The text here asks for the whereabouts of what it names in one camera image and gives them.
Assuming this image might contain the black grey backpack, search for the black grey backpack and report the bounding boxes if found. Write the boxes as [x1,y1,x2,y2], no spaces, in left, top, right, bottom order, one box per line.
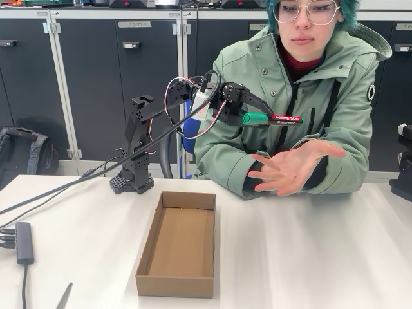
[0,126,60,191]

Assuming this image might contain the grey hub output cable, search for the grey hub output cable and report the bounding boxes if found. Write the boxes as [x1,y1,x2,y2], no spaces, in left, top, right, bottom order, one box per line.
[20,263,31,309]

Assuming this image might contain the green capped black marker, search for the green capped black marker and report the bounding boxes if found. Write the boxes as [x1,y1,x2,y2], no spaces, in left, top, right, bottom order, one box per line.
[241,111,304,127]

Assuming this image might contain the person's left hand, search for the person's left hand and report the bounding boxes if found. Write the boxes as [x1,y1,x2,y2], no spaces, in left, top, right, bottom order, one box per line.
[247,140,348,198]

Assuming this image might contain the thin black power cable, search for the thin black power cable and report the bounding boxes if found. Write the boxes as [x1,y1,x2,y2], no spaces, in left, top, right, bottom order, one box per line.
[0,148,126,228]

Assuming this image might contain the thick black camera cable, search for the thick black camera cable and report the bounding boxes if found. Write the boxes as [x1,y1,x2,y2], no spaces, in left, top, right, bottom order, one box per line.
[0,69,222,216]

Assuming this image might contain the left forearm green sleeve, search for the left forearm green sleeve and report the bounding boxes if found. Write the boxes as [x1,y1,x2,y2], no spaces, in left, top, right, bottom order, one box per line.
[301,141,371,194]

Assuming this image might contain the grey scissors blade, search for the grey scissors blade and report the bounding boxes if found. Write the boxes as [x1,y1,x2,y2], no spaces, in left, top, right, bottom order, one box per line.
[55,282,74,309]

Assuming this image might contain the team label tape strip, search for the team label tape strip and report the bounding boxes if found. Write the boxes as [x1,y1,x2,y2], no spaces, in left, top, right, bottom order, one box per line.
[117,20,152,28]

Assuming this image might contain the thin rimmed glasses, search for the thin rimmed glasses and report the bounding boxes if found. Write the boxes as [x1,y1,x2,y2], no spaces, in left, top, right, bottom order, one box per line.
[272,0,341,26]

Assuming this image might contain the open brown cardboard box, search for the open brown cardboard box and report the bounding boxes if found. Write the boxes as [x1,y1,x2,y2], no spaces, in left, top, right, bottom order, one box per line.
[135,191,217,299]

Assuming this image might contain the black device red triangle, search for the black device red triangle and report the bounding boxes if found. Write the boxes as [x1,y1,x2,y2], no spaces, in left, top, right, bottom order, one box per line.
[221,0,268,9]
[109,0,156,9]

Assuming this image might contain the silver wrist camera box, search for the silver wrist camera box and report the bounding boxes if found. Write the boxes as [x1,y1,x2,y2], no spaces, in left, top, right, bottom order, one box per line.
[189,86,216,122]

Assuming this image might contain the right forearm green sleeve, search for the right forearm green sleeve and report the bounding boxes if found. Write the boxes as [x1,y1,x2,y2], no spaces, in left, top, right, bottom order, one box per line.
[194,146,270,200]

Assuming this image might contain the grey USB hub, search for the grey USB hub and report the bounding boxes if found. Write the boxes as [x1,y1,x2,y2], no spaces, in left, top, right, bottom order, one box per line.
[15,221,35,266]

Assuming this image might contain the person in green jacket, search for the person in green jacket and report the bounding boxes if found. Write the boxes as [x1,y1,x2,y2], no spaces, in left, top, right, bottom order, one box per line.
[192,0,393,201]

